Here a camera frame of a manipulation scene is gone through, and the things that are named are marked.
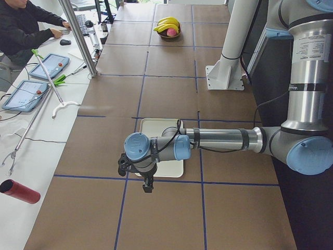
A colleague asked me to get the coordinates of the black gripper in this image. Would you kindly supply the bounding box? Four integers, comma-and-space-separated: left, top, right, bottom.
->
136, 166, 157, 193

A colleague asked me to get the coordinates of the yellow banana carried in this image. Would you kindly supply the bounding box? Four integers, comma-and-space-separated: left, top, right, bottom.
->
158, 17, 179, 26

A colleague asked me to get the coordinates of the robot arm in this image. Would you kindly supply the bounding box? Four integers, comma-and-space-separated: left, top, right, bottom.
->
118, 1, 332, 193

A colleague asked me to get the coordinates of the wicker fruit basket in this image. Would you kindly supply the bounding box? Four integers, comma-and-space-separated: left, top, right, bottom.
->
154, 23, 181, 40

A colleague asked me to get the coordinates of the yellow banana in basket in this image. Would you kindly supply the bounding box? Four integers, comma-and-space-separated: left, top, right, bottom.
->
153, 23, 179, 33

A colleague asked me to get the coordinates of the white bear tray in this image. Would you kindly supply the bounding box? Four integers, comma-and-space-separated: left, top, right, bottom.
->
139, 118, 184, 178

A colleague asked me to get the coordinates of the long metal grabber tool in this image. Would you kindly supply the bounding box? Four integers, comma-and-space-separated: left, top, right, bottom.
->
2, 89, 52, 177

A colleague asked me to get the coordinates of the red cylinder bottle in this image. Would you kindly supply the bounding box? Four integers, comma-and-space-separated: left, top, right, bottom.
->
1, 179, 41, 204

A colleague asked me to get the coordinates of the blue teach pendant near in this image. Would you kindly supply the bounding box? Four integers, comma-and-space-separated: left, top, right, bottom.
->
2, 80, 49, 112

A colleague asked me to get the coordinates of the blue teach pendant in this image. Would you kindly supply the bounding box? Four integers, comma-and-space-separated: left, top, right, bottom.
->
29, 53, 70, 80
2, 80, 49, 112

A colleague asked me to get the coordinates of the blue teach pendant far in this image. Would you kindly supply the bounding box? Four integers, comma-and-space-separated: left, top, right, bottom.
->
29, 53, 70, 80

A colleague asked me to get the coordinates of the pink apple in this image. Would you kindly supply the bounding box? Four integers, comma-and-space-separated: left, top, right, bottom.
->
166, 28, 178, 37

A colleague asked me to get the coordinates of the black computer mouse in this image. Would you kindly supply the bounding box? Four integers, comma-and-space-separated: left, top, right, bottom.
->
60, 39, 71, 46

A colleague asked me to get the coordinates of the clear water bottle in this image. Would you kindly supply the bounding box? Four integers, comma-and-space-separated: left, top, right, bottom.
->
85, 20, 100, 49

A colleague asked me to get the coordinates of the seated person black jacket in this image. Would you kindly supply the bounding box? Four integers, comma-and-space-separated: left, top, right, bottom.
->
1, 1, 71, 66

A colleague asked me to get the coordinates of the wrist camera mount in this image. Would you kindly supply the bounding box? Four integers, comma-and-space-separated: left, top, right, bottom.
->
118, 153, 136, 177

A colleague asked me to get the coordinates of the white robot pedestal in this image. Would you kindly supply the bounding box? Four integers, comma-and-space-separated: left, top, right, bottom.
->
206, 0, 259, 91

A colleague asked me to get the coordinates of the green handled grabber tool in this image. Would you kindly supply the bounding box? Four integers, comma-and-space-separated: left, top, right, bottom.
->
31, 49, 80, 119

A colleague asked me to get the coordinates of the aluminium frame post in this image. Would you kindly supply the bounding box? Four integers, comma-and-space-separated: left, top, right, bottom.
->
59, 0, 97, 78

